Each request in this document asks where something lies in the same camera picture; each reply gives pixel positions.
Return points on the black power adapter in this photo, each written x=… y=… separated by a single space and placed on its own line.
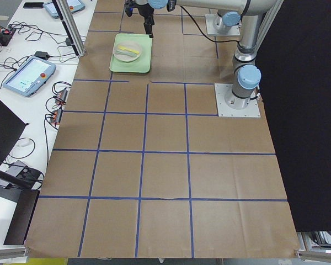
x=42 y=55

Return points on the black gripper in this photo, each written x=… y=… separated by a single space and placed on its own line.
x=145 y=10

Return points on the black curtain panel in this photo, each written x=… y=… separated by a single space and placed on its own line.
x=295 y=60

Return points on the near teach pendant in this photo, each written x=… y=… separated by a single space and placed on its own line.
x=30 y=76

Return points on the black monitor stand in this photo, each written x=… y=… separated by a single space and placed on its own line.
x=16 y=184

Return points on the green plastic spoon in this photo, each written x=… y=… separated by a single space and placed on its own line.
x=124 y=55

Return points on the white round plate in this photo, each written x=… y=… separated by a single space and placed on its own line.
x=131 y=44

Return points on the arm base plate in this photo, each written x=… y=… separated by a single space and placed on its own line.
x=230 y=106
x=226 y=25

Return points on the aluminium frame post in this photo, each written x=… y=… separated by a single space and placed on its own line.
x=70 y=27

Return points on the light green tray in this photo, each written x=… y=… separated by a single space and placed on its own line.
x=142 y=64

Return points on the yellow plastic fork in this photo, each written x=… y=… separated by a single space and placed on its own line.
x=128 y=49

